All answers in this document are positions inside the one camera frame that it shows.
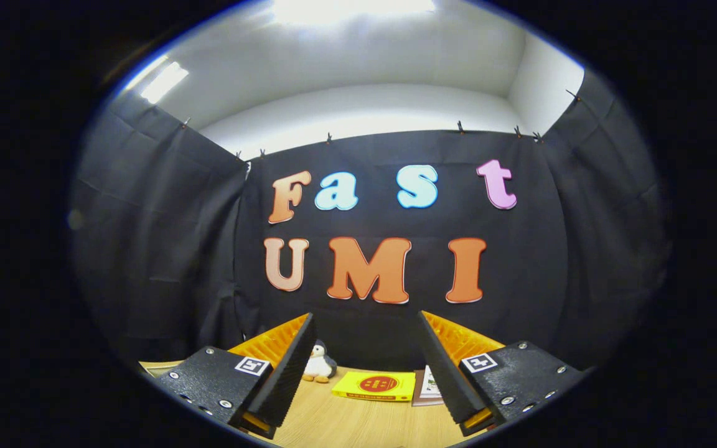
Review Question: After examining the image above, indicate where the black backdrop cloth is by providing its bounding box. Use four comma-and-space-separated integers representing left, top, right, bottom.
69, 68, 673, 399

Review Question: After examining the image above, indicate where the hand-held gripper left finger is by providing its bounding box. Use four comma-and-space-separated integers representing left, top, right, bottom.
153, 312, 319, 439

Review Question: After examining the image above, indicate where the penguin plush toy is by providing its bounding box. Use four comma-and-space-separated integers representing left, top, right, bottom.
301, 339, 338, 384

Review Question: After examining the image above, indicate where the long ceiling light panel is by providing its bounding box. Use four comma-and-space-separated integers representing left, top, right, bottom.
141, 61, 190, 105

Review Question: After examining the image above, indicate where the yellow book with red circle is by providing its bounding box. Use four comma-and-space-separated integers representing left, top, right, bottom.
332, 371, 416, 403

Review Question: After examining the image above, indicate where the large ceiling light panel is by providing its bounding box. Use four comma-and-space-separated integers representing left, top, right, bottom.
271, 0, 437, 26

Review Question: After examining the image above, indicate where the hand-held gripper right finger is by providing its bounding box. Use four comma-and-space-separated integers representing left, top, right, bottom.
419, 310, 585, 436

